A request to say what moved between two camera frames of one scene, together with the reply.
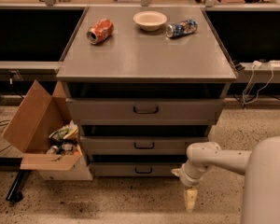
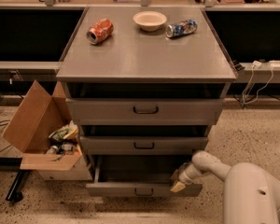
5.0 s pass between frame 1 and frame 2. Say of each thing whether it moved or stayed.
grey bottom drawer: moved
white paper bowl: stayed
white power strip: stayed
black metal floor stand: stayed
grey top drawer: stayed
